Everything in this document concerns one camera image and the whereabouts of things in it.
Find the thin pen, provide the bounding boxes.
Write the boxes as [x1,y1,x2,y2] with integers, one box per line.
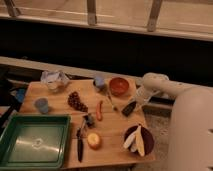
[106,91,118,111]

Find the dark purple plate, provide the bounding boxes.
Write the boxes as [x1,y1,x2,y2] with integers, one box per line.
[124,125,154,155]

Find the black eraser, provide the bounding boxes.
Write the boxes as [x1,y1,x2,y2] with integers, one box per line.
[122,101,136,117]

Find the yellow apple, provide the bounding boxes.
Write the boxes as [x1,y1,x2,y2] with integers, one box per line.
[87,133,101,149]

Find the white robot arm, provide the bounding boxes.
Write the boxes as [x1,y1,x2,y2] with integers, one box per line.
[134,73,213,171]

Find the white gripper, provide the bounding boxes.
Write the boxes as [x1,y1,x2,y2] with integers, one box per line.
[134,86,153,107]

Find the orange sausage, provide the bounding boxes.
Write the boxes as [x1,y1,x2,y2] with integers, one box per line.
[96,100,103,121]

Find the small blue cup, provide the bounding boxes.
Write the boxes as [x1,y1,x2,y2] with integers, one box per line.
[93,76,105,89]

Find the black handled knife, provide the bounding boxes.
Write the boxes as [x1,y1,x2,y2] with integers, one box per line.
[76,121,85,162]

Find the yellow banana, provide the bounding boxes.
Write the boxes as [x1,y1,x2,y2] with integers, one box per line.
[136,125,145,156]

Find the blue plastic cup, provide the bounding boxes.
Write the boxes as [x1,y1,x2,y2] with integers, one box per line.
[34,98,49,114]

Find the orange-red bowl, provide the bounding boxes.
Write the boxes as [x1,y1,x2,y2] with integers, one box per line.
[109,77,129,96]

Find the bunch of dark grapes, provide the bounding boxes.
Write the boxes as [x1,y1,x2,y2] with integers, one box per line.
[68,91,88,112]

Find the green plastic tray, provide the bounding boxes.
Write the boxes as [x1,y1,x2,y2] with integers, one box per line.
[0,115,70,171]

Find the wooden board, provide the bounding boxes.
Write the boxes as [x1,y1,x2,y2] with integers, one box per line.
[20,79,155,170]

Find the blue object at left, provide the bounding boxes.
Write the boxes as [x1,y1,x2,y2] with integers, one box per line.
[15,88,26,103]

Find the white banana piece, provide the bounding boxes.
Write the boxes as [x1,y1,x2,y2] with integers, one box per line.
[123,131,136,149]

